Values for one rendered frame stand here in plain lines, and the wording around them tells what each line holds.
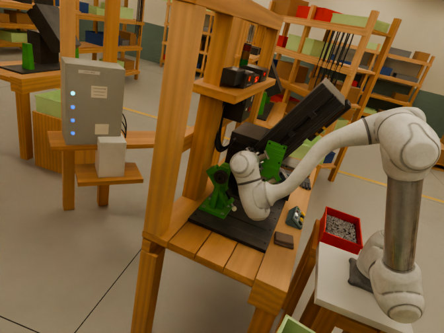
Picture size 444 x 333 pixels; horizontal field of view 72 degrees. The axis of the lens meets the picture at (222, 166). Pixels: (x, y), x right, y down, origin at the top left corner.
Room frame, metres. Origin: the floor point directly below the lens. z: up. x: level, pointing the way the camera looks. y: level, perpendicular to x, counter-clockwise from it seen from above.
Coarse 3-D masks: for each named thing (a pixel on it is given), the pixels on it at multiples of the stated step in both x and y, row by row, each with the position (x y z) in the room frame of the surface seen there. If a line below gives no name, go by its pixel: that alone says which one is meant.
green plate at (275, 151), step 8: (272, 144) 1.66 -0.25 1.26; (280, 144) 1.65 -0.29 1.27; (272, 152) 1.64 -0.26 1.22; (280, 152) 1.63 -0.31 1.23; (264, 160) 1.63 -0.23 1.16; (272, 160) 1.63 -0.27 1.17; (280, 160) 1.62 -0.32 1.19; (264, 168) 1.62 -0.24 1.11; (272, 168) 1.61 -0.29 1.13; (264, 176) 1.60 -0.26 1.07
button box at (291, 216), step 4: (292, 208) 1.56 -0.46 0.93; (296, 208) 1.53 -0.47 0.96; (292, 212) 1.50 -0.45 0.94; (296, 212) 1.49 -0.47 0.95; (300, 212) 1.53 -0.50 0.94; (288, 216) 1.48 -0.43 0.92; (292, 216) 1.45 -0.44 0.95; (296, 216) 1.46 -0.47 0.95; (300, 216) 1.49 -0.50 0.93; (304, 216) 1.53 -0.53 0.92; (288, 220) 1.43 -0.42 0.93; (292, 220) 1.42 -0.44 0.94; (296, 220) 1.42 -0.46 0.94; (300, 220) 1.45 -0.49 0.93; (288, 224) 1.42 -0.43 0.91; (292, 224) 1.42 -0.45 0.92; (296, 224) 1.41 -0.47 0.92; (296, 228) 1.41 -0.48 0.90; (300, 228) 1.41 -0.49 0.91
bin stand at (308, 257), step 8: (312, 232) 1.70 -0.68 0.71; (312, 240) 1.50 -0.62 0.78; (312, 248) 1.40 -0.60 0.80; (304, 256) 1.68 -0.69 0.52; (312, 256) 1.40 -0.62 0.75; (304, 264) 1.44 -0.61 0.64; (312, 264) 1.40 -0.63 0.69; (296, 272) 1.68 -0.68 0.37; (304, 272) 1.41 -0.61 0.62; (296, 280) 1.67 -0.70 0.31; (304, 280) 1.40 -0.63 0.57; (296, 288) 1.41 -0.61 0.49; (304, 288) 1.40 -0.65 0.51; (288, 296) 1.67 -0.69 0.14; (296, 296) 1.40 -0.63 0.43; (288, 304) 1.41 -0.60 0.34; (296, 304) 1.40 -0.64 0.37; (288, 312) 1.40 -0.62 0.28; (280, 320) 1.42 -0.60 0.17
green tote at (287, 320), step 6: (288, 318) 0.76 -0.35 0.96; (282, 324) 0.73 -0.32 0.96; (288, 324) 0.75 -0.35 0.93; (294, 324) 0.75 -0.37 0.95; (300, 324) 0.74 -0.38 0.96; (282, 330) 0.73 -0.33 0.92; (288, 330) 0.75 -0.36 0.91; (294, 330) 0.74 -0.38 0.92; (300, 330) 0.74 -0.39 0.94; (306, 330) 0.73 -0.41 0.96; (312, 330) 0.73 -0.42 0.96
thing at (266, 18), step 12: (180, 0) 1.11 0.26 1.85; (192, 0) 1.10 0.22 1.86; (204, 0) 1.16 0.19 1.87; (216, 0) 1.25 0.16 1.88; (228, 0) 1.37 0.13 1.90; (240, 0) 1.52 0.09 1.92; (228, 12) 1.40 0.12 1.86; (240, 12) 1.55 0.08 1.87; (252, 12) 1.73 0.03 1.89; (264, 12) 1.96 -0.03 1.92; (264, 24) 2.03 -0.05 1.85; (276, 24) 2.35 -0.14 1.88
